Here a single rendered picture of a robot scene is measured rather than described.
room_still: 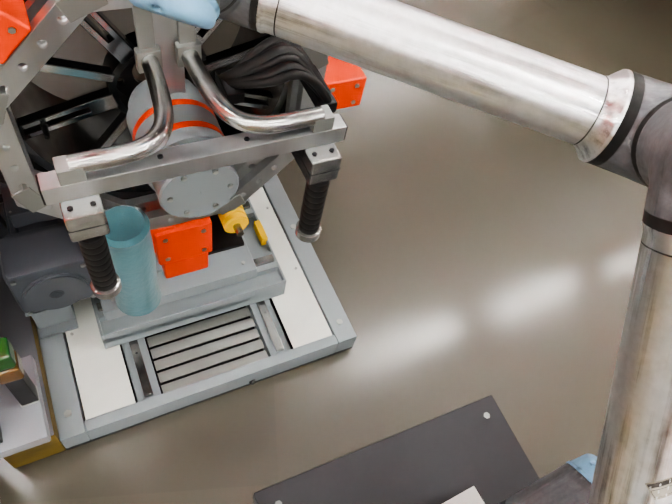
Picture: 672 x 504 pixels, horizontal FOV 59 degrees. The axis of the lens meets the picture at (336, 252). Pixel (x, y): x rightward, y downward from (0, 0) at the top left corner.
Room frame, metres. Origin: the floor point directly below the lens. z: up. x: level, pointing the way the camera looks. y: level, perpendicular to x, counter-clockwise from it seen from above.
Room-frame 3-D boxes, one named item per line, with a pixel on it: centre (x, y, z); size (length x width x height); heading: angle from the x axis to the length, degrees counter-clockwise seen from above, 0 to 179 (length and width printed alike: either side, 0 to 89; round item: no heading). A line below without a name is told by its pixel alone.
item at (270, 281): (0.85, 0.42, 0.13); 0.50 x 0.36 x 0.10; 128
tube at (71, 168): (0.54, 0.34, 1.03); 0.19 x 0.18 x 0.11; 38
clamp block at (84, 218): (0.43, 0.34, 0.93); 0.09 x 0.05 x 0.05; 38
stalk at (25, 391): (0.29, 0.47, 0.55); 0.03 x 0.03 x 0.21; 38
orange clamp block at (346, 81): (0.89, 0.09, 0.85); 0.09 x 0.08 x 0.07; 128
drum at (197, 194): (0.64, 0.29, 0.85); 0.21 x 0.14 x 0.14; 38
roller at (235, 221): (0.85, 0.30, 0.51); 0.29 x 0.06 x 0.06; 38
